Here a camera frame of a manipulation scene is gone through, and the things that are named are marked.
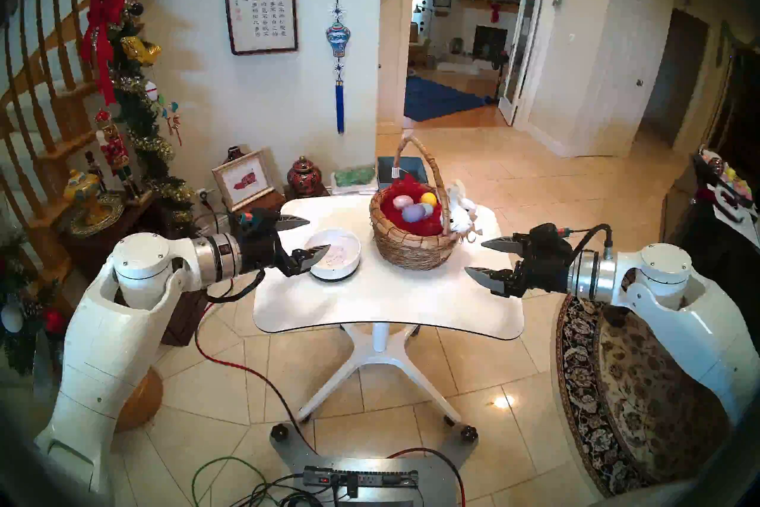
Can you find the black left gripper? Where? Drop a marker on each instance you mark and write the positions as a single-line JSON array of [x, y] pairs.
[[261, 250]]

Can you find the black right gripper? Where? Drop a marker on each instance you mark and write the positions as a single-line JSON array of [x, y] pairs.
[[543, 265]]

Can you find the yellow easter egg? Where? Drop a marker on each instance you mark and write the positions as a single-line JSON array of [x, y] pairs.
[[428, 198]]

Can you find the matte purple easter egg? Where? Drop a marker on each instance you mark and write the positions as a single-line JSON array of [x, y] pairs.
[[413, 213]]

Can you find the pink glitter easter egg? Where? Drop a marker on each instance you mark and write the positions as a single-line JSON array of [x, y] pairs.
[[402, 201]]

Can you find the grey left shoulder housing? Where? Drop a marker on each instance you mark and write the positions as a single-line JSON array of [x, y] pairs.
[[18, 488]]

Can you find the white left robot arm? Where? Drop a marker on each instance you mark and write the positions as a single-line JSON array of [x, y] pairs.
[[119, 310]]

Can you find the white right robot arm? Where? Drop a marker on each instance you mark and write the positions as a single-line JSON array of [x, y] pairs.
[[683, 310]]

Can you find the dark patterned egg ornament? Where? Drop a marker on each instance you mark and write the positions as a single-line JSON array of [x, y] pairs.
[[712, 161]]

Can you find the pastel plastic egg pile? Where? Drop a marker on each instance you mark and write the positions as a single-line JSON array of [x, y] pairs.
[[737, 182]]

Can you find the burlap ribbon bow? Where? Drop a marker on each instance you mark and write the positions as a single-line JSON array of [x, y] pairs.
[[470, 234]]

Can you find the white bowl with black base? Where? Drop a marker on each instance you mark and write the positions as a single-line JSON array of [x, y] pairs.
[[341, 273]]

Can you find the large white plush bunny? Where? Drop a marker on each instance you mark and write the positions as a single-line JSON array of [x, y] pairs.
[[466, 218]]

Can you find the red cloisonne ginger jar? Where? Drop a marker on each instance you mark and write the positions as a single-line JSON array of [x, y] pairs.
[[304, 176]]

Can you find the small white plush bunny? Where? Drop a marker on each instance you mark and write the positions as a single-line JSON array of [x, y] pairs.
[[457, 192]]

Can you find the framed picture with red print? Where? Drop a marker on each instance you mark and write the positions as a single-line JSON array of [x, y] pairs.
[[244, 178]]

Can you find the green jade stone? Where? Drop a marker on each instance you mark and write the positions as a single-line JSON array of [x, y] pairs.
[[355, 176]]

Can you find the red tulle fabric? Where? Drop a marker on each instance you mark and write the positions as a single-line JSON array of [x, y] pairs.
[[392, 218]]

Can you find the small dark brown vase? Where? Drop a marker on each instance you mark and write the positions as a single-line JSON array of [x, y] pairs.
[[234, 153]]

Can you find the blue storage box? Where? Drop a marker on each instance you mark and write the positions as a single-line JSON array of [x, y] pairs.
[[415, 170]]

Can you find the dark wooden side table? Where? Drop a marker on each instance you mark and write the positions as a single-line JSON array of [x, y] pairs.
[[184, 321]]

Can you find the blue floor rug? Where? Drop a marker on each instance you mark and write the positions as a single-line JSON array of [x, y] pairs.
[[439, 99]]

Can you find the brass plate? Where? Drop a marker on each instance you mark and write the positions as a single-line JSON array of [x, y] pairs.
[[110, 215]]

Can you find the round oriental rug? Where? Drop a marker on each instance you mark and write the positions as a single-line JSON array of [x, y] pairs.
[[641, 393]]

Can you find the white fur rug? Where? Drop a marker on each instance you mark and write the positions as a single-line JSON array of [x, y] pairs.
[[457, 66]]

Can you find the vase pendant with blue tassel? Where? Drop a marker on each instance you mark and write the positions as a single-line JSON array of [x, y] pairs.
[[338, 39]]

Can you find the red nutcracker figure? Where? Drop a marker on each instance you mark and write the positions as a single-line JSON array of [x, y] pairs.
[[113, 149]]

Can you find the green christmas garland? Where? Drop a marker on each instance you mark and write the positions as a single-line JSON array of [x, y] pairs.
[[136, 108]]

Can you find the white french door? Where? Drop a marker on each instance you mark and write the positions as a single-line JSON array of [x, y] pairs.
[[522, 48]]

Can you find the small black nutcracker figure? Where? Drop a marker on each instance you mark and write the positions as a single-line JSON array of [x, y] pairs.
[[95, 173]]

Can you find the black fireplace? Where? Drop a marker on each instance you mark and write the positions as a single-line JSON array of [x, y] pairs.
[[490, 42]]

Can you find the yellow ceramic vase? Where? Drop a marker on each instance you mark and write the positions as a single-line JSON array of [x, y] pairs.
[[83, 191]]

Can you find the red santa hat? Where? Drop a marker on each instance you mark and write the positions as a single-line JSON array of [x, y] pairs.
[[709, 195]]

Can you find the beige armchair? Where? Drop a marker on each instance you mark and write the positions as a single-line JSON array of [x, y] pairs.
[[418, 45]]

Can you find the black power strip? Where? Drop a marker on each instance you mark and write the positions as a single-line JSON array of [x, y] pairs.
[[368, 477]]

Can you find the white panel door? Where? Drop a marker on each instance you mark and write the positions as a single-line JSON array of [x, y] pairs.
[[629, 54]]

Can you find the red mantel stocking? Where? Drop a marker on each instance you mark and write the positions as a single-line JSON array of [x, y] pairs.
[[494, 13]]

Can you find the gold ingot ornament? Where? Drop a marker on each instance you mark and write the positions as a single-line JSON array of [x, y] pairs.
[[139, 51]]

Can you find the red bauble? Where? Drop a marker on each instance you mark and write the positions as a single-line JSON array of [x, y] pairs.
[[53, 320]]

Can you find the wooden staircase banister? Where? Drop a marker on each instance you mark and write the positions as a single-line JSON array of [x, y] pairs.
[[65, 114]]

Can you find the red ribbon bow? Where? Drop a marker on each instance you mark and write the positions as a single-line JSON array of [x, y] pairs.
[[104, 19]]

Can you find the silver bauble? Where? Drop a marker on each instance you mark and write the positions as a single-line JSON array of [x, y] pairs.
[[12, 318]]

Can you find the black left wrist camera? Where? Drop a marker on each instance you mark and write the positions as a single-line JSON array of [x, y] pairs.
[[258, 220]]

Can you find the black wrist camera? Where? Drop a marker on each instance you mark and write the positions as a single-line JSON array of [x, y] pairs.
[[546, 231], [258, 220]]

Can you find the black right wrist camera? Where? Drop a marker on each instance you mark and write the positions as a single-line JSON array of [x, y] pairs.
[[546, 231]]

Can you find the white wall plug adapter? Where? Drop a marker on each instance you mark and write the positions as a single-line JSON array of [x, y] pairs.
[[203, 194]]

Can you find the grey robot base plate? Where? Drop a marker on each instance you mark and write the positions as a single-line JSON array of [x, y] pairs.
[[439, 476]]

